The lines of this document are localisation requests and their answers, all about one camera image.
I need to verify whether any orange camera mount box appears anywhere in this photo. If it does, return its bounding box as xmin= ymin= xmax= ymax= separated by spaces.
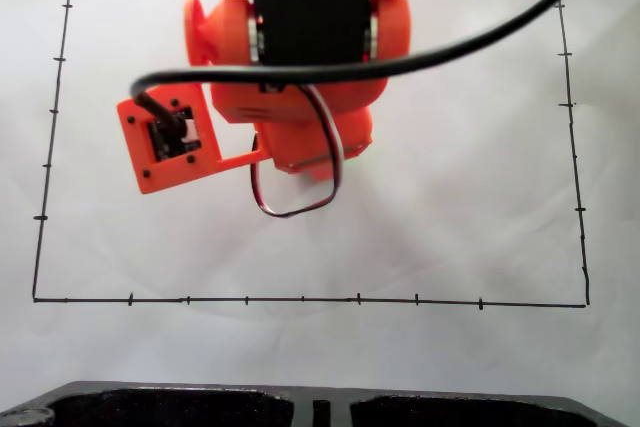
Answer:
xmin=116 ymin=82 xmax=265 ymax=196

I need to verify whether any black plastic tray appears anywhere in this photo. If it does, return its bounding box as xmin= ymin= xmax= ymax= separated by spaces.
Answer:
xmin=0 ymin=380 xmax=640 ymax=427

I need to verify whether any white paper sheet with lines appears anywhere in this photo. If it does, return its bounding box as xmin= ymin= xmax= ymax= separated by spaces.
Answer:
xmin=0 ymin=0 xmax=640 ymax=398

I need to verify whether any red black white servo wire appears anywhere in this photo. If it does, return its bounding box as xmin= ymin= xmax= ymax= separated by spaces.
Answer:
xmin=249 ymin=83 xmax=347 ymax=219

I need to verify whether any thick black camera cable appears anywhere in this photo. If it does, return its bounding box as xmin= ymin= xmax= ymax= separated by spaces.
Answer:
xmin=130 ymin=0 xmax=609 ymax=142

